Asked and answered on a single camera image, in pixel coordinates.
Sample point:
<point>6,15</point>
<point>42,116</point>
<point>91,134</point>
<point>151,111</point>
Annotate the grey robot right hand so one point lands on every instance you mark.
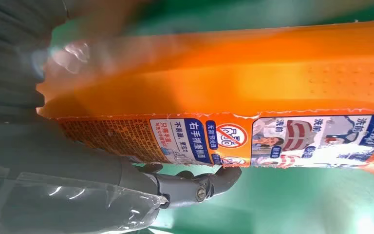
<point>51,181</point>

